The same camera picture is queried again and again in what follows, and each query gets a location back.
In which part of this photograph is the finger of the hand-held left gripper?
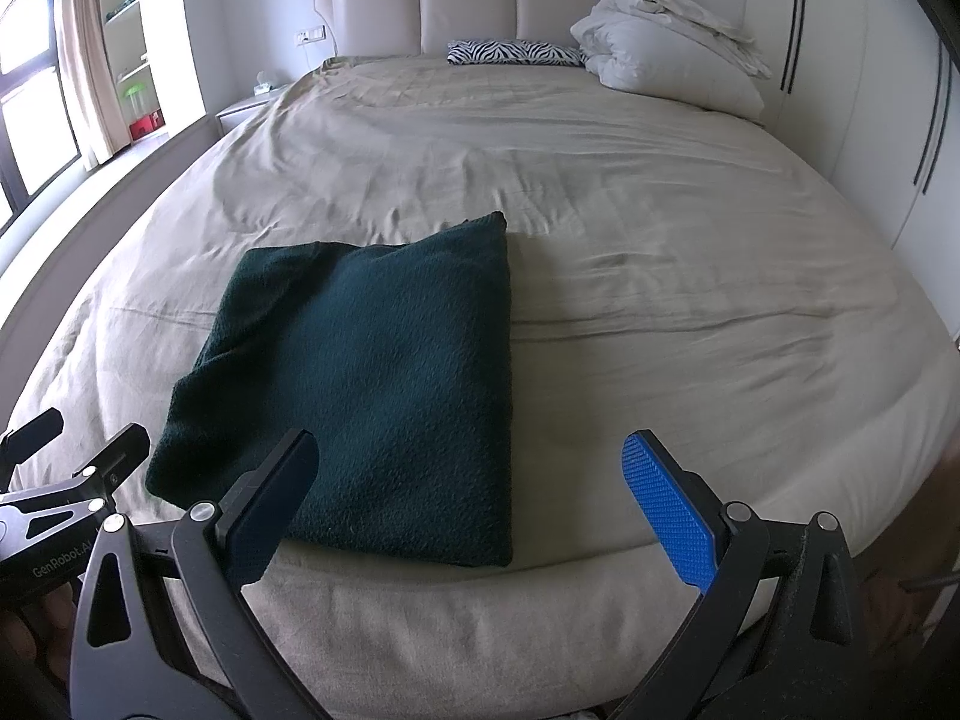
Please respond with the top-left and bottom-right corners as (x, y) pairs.
(0, 409), (65, 470)
(75, 424), (151, 496)

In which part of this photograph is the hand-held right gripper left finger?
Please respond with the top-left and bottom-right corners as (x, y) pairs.
(71, 429), (331, 720)

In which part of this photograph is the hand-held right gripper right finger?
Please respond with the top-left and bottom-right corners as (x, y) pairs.
(611, 430), (875, 720)

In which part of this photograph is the dark green sweater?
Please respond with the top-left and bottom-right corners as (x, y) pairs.
(146, 211), (516, 569)

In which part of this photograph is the beige bed sheet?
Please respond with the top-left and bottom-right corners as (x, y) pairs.
(0, 56), (960, 720)

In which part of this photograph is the white window bench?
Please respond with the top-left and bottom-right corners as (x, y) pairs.
(0, 112), (218, 293)

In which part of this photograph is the window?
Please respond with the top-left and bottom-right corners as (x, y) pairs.
(0, 0), (83, 233)

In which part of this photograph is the white nightstand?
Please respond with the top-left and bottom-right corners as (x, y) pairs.
(216, 82), (290, 134)

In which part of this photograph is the beige curtain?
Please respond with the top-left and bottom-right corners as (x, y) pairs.
(56, 0), (121, 158)

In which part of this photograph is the white open shelf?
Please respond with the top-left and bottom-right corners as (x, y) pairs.
(97, 0), (207, 143)

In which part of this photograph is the white folded duvet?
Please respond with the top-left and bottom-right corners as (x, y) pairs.
(570, 0), (773, 125)

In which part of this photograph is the zebra print pillow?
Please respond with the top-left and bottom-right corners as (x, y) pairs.
(448, 39), (590, 67)

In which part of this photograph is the white wardrobe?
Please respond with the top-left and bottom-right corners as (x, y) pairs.
(742, 0), (960, 256)

